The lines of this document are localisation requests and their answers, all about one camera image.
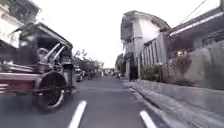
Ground grey asphalt road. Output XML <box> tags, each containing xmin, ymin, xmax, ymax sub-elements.
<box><xmin>0</xmin><ymin>75</ymin><xmax>174</xmax><ymax>128</ymax></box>

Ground building with pale eaves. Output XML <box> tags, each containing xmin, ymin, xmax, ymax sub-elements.
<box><xmin>165</xmin><ymin>5</ymin><xmax>224</xmax><ymax>59</ymax></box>

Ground tree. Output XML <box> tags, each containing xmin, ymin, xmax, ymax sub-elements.
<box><xmin>114</xmin><ymin>52</ymin><xmax>127</xmax><ymax>77</ymax></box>

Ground dark three-wheeled vehicle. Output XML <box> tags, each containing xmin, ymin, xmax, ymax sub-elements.
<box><xmin>0</xmin><ymin>21</ymin><xmax>77</xmax><ymax>114</ymax></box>

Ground slatted fence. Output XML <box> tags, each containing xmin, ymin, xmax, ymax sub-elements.
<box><xmin>137</xmin><ymin>32</ymin><xmax>170</xmax><ymax>81</ymax></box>

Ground grey concrete wall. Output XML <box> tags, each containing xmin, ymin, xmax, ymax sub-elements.
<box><xmin>165</xmin><ymin>39</ymin><xmax>224</xmax><ymax>92</ymax></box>

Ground white multi-storey building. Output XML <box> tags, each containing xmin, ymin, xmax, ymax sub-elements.
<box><xmin>119</xmin><ymin>9</ymin><xmax>172</xmax><ymax>82</ymax></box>

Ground bush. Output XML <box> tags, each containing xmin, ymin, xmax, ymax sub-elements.
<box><xmin>140</xmin><ymin>62</ymin><xmax>166</xmax><ymax>83</ymax></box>

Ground robot's own part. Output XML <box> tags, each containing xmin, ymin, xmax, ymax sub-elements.
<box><xmin>67</xmin><ymin>100</ymin><xmax>88</xmax><ymax>128</ymax></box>
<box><xmin>139</xmin><ymin>110</ymin><xmax>158</xmax><ymax>128</ymax></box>

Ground row of trees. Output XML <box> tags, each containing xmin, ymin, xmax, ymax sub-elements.
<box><xmin>71</xmin><ymin>49</ymin><xmax>105</xmax><ymax>80</ymax></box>

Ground concrete pavement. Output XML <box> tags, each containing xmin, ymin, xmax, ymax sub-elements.
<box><xmin>122</xmin><ymin>78</ymin><xmax>224</xmax><ymax>128</ymax></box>

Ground overhead wires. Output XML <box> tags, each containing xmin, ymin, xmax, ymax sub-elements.
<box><xmin>179</xmin><ymin>0</ymin><xmax>208</xmax><ymax>25</ymax></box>

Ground pale car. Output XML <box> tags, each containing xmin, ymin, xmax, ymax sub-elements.
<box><xmin>74</xmin><ymin>67</ymin><xmax>85</xmax><ymax>83</ymax></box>

